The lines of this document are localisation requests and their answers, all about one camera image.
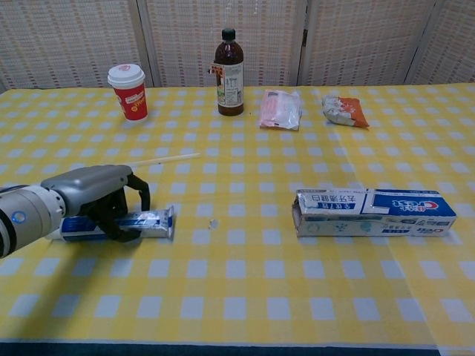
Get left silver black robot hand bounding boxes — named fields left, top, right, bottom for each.
left=40, top=165, right=151, bottom=244

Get blue and white toothpaste tube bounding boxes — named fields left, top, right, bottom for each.
left=50, top=205, right=175, bottom=243

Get blue white toothpaste paper box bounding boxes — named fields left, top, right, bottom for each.
left=295, top=188, right=457, bottom=238

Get thin white straw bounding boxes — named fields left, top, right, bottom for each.
left=130, top=152, right=201, bottom=168

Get red paper cup white lid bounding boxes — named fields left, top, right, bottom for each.
left=107, top=64, right=148, bottom=122

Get woven folding screen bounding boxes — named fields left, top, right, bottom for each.
left=0, top=0, right=475, bottom=90

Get brown bottle with black cap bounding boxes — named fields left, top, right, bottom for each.
left=209, top=28, right=245, bottom=116

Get pink and clear plastic packet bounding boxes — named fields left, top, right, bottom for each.
left=258, top=88, right=302, bottom=131

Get orange and white snack packet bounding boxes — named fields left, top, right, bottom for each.
left=321, top=93, right=370, bottom=129

